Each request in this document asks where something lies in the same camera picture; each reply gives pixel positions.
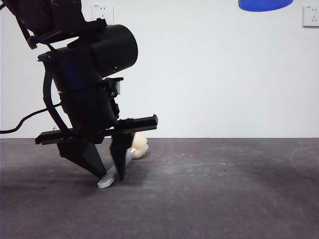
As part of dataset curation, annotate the grey-handled sponge cup brush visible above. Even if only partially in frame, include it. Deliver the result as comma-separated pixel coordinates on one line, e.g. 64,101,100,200
97,133,150,189

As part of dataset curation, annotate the blue ribbed plastic cup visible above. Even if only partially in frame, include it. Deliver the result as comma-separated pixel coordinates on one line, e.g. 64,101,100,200
238,0,294,12

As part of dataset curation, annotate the pale grey left wrist camera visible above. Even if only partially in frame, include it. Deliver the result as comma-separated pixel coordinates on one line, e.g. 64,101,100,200
103,77,125,97

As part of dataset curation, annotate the thin black trailing cable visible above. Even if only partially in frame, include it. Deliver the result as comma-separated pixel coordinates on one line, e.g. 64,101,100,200
0,103,63,134

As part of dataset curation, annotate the thick black looped cable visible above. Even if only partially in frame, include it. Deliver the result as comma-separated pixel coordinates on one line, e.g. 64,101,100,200
42,71,69,131

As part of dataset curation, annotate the white wall socket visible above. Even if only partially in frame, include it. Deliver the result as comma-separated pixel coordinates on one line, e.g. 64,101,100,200
302,5,319,28
92,3,115,26

